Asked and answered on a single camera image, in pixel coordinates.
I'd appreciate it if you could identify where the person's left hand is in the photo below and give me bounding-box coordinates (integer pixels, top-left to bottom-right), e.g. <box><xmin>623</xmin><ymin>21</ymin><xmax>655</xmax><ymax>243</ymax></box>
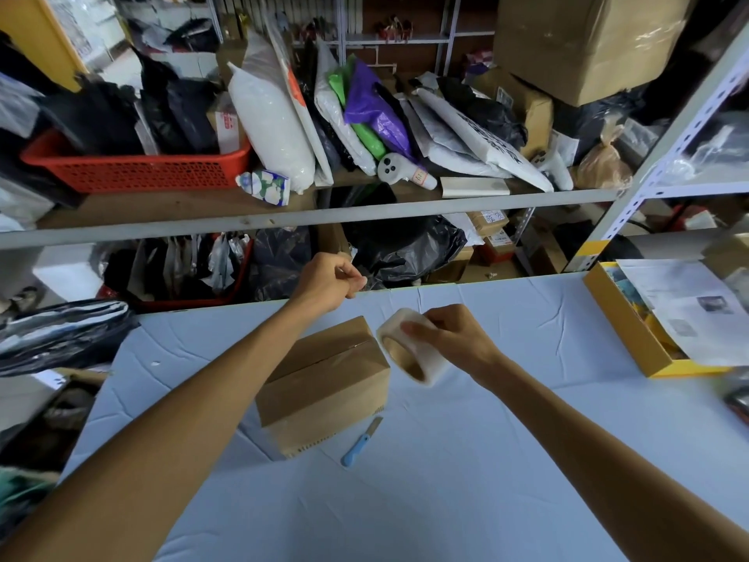
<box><xmin>289</xmin><ymin>253</ymin><xmax>369</xmax><ymax>316</ymax></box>

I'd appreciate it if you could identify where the person's right hand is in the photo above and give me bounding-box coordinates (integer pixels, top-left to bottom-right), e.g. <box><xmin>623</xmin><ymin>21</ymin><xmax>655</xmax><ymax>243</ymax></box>
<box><xmin>400</xmin><ymin>304</ymin><xmax>500</xmax><ymax>388</ymax></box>

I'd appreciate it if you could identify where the clear packing tape roll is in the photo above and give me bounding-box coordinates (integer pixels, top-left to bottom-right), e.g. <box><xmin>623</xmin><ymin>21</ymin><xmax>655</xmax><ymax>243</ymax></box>
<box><xmin>376</xmin><ymin>308</ymin><xmax>455</xmax><ymax>388</ymax></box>

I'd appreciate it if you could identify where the person's left forearm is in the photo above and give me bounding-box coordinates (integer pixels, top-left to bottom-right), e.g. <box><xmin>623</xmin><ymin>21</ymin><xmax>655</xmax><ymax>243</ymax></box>
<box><xmin>0</xmin><ymin>298</ymin><xmax>319</xmax><ymax>562</ymax></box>

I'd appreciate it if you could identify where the person's right forearm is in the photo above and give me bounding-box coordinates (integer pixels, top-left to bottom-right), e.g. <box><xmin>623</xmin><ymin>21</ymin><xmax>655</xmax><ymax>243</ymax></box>
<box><xmin>468</xmin><ymin>352</ymin><xmax>749</xmax><ymax>562</ymax></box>

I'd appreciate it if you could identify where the black garbage bag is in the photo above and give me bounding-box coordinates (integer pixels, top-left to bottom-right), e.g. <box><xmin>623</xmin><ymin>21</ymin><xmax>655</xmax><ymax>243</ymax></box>
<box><xmin>341</xmin><ymin>212</ymin><xmax>468</xmax><ymax>288</ymax></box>

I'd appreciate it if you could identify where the grey metal shelving rack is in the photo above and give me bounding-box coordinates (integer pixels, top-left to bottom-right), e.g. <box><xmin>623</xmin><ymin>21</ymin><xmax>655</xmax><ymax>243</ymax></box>
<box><xmin>0</xmin><ymin>0</ymin><xmax>644</xmax><ymax>276</ymax></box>

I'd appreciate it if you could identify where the small brown cardboard box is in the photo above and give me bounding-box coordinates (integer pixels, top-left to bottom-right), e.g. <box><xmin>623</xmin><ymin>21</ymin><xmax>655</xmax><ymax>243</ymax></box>
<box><xmin>255</xmin><ymin>316</ymin><xmax>392</xmax><ymax>461</ymax></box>

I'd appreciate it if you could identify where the small labelled cardboard box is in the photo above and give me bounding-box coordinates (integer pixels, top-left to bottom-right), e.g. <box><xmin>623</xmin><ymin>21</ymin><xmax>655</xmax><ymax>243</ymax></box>
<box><xmin>467</xmin><ymin>209</ymin><xmax>511</xmax><ymax>238</ymax></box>
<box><xmin>479</xmin><ymin>229</ymin><xmax>517</xmax><ymax>265</ymax></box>

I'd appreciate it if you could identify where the white handheld thermometer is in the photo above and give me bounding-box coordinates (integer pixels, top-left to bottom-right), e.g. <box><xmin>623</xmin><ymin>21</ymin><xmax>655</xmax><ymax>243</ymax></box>
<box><xmin>377</xmin><ymin>152</ymin><xmax>439</xmax><ymax>191</ymax></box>

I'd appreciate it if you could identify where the floral tissue pack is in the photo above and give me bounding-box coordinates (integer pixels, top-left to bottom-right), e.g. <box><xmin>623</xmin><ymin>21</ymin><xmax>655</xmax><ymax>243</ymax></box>
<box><xmin>235</xmin><ymin>169</ymin><xmax>292</xmax><ymax>208</ymax></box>

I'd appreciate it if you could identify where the blue utility knife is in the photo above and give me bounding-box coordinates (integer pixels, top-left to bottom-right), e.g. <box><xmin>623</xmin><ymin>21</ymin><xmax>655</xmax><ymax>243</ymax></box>
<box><xmin>341</xmin><ymin>416</ymin><xmax>385</xmax><ymax>468</ymax></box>

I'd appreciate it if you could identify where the green plastic bag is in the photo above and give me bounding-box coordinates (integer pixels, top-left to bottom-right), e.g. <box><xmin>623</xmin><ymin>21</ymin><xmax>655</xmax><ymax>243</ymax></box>
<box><xmin>327</xmin><ymin>67</ymin><xmax>388</xmax><ymax>162</ymax></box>

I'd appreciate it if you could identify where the flat white box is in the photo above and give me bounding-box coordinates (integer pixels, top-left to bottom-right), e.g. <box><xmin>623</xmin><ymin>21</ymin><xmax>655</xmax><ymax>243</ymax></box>
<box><xmin>439</xmin><ymin>176</ymin><xmax>511</xmax><ymax>199</ymax></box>

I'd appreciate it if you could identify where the light blue tablecloth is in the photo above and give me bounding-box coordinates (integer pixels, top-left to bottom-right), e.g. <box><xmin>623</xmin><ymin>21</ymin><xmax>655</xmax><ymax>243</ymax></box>
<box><xmin>57</xmin><ymin>271</ymin><xmax>749</xmax><ymax>562</ymax></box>

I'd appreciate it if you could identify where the purple plastic bag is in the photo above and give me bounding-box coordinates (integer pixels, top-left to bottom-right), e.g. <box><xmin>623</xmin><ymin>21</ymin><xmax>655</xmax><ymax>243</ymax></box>
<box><xmin>343</xmin><ymin>58</ymin><xmax>415</xmax><ymax>163</ymax></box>

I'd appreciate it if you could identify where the white padded pillow package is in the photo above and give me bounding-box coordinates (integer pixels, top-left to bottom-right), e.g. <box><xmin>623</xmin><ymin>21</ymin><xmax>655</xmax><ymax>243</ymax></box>
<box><xmin>226</xmin><ymin>28</ymin><xmax>317</xmax><ymax>195</ymax></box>

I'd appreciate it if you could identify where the white printed mailer bag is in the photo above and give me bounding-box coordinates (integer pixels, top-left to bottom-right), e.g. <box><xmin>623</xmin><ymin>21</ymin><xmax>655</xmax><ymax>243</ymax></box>
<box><xmin>414</xmin><ymin>87</ymin><xmax>555</xmax><ymax>194</ymax></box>

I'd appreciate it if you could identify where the yellow cardboard box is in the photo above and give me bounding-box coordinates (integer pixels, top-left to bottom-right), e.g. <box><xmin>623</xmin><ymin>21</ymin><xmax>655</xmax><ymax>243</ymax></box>
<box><xmin>583</xmin><ymin>261</ymin><xmax>733</xmax><ymax>380</ymax></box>

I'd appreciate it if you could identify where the brown paper bag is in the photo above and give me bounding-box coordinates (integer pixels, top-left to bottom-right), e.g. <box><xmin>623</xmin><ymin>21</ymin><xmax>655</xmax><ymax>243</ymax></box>
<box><xmin>576</xmin><ymin>127</ymin><xmax>634</xmax><ymax>191</ymax></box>

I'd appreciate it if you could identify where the medium brown cardboard box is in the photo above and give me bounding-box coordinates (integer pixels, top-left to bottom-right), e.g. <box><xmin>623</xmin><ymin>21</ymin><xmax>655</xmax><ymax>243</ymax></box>
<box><xmin>473</xmin><ymin>66</ymin><xmax>555</xmax><ymax>162</ymax></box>

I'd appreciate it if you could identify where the white background shelving rack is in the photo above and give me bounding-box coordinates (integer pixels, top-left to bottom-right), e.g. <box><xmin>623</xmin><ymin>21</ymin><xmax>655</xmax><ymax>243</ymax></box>
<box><xmin>336</xmin><ymin>0</ymin><xmax>498</xmax><ymax>78</ymax></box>

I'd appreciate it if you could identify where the white printed paper sheet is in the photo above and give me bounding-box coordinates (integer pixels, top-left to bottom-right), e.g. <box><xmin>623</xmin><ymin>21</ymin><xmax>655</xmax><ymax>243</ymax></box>
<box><xmin>616</xmin><ymin>258</ymin><xmax>749</xmax><ymax>368</ymax></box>

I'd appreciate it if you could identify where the black plastic bags pile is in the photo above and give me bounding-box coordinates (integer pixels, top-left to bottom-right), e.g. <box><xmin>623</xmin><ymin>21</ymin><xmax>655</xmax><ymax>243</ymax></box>
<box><xmin>35</xmin><ymin>48</ymin><xmax>222</xmax><ymax>157</ymax></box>

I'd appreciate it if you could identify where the black silver plastic bag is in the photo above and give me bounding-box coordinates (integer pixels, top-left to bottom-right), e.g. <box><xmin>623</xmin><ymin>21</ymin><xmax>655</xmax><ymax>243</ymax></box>
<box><xmin>0</xmin><ymin>297</ymin><xmax>140</xmax><ymax>379</ymax></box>

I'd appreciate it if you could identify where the white perforated shelving rack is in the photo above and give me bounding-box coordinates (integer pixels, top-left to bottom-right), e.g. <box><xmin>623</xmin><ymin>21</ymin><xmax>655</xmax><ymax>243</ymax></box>
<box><xmin>576</xmin><ymin>26</ymin><xmax>749</xmax><ymax>272</ymax></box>

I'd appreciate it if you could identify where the large brown cardboard box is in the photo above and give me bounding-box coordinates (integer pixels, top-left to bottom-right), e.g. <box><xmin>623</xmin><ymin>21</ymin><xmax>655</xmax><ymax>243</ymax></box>
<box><xmin>493</xmin><ymin>0</ymin><xmax>701</xmax><ymax>108</ymax></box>

